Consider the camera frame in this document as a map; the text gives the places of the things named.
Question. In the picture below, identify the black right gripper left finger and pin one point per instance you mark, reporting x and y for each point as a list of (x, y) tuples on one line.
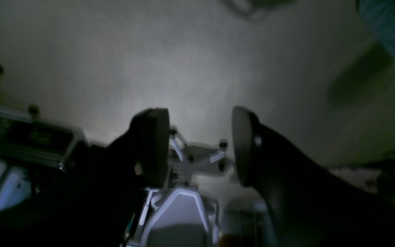
[(138, 159)]

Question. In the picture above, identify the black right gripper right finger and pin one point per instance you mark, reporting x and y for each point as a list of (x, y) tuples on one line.
[(308, 206)]

